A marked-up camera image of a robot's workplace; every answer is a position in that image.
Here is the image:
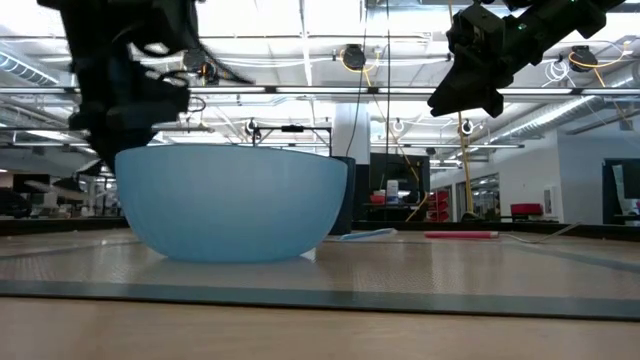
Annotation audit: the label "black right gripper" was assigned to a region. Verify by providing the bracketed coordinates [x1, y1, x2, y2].
[426, 12, 549, 119]

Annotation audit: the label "black cabinet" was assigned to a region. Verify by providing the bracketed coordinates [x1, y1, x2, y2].
[368, 152, 432, 221]

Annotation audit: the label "black metal stand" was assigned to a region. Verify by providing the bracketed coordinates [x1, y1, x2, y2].
[252, 123, 334, 157]

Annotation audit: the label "yellow cable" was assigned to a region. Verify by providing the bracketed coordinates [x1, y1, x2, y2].
[339, 47, 426, 224]

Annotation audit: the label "red-handled metal fork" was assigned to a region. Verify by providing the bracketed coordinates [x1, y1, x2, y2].
[423, 221, 585, 246]

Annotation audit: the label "red storage bins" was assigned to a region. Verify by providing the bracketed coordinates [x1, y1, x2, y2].
[427, 189, 451, 223]

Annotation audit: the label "dark monitor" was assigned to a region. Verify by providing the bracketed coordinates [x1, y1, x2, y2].
[602, 157, 640, 226]

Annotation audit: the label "red box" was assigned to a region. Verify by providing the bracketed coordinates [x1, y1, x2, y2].
[509, 202, 545, 217]

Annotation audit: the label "blue plastic bowl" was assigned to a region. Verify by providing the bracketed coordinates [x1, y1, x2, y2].
[114, 143, 349, 265]

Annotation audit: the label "blue straw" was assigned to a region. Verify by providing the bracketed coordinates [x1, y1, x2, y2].
[338, 227, 399, 243]

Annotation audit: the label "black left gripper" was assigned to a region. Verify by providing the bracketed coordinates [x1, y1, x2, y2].
[67, 69, 194, 175]

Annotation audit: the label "clear mat with grey border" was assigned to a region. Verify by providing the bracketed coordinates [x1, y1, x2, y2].
[0, 238, 640, 322]

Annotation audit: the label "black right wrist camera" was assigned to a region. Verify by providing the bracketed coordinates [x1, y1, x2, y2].
[445, 3, 507, 55]

